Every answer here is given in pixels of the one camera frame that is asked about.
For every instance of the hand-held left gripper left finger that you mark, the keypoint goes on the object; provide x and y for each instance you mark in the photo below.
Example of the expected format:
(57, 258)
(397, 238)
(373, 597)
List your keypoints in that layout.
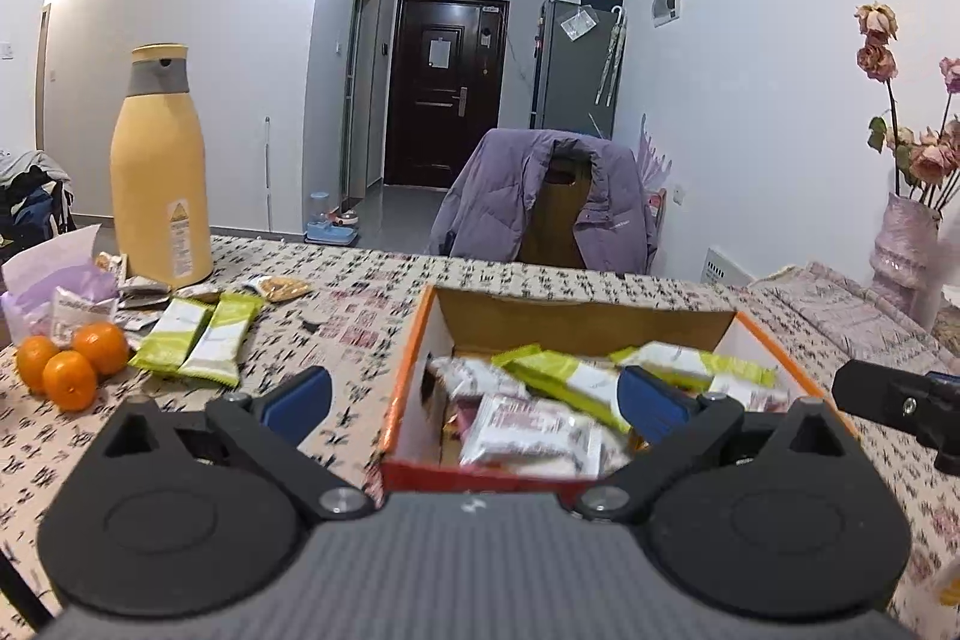
(300, 397)

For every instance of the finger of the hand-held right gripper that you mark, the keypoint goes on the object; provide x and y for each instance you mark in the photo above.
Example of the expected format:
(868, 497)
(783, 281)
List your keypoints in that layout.
(946, 383)
(881, 396)

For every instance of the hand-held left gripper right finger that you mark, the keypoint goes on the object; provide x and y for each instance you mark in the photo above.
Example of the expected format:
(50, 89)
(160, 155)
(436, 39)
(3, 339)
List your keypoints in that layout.
(652, 401)

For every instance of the red cardboard box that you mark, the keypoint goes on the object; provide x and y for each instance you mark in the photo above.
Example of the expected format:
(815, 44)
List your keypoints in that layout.
(487, 317)

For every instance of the printed tablecloth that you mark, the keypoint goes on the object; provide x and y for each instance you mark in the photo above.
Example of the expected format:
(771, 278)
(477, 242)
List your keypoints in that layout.
(337, 325)

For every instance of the green white snack packet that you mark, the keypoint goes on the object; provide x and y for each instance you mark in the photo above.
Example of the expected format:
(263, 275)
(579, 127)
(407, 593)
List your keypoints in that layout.
(221, 340)
(171, 340)

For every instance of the gold nut snack packet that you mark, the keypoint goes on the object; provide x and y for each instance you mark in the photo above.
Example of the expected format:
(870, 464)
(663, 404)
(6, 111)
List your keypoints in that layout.
(279, 289)

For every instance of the dark snack wrapper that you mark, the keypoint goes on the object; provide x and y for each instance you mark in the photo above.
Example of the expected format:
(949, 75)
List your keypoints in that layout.
(196, 293)
(142, 293)

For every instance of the heap of assorted snack packets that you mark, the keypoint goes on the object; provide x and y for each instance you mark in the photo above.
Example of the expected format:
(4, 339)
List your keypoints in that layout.
(465, 377)

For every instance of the blue pet water feeder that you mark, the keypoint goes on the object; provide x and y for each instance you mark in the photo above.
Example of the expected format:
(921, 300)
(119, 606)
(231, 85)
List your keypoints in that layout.
(334, 224)

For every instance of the orange mandarin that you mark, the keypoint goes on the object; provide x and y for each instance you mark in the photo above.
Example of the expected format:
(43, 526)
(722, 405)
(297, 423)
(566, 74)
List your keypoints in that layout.
(70, 381)
(101, 347)
(36, 364)

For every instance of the wooden chair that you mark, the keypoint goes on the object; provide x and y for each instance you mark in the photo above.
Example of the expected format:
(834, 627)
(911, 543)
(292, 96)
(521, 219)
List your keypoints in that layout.
(555, 220)

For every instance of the dried pink roses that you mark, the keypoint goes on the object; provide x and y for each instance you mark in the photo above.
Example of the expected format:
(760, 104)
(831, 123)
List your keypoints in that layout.
(926, 153)

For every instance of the purple puffer jacket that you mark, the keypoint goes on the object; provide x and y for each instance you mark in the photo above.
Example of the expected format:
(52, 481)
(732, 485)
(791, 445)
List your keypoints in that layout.
(495, 197)

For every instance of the yellow thermos bottle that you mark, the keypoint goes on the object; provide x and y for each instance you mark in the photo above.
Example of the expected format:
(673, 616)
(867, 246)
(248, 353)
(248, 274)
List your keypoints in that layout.
(161, 175)

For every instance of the lilac plastic bag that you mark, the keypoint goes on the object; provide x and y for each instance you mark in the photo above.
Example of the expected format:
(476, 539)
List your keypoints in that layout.
(52, 269)

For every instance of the dark entrance door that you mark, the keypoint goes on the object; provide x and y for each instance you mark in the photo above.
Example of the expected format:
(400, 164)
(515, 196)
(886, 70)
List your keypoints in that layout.
(446, 100)

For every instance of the grey refrigerator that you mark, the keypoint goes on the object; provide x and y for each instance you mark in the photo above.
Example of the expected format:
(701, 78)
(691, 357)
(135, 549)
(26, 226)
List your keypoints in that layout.
(574, 78)

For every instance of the pile of clothes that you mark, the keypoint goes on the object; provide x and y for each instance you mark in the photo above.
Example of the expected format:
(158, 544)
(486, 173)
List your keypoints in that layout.
(30, 197)

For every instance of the folded umbrella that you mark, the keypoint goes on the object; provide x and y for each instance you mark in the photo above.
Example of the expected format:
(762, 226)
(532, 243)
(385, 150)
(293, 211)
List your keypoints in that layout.
(611, 55)

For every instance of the white wall socket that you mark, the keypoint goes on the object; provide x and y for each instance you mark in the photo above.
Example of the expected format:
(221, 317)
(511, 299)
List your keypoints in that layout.
(680, 194)

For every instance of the lilac wall decoration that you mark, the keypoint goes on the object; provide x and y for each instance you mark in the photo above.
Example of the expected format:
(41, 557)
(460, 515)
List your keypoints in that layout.
(654, 156)

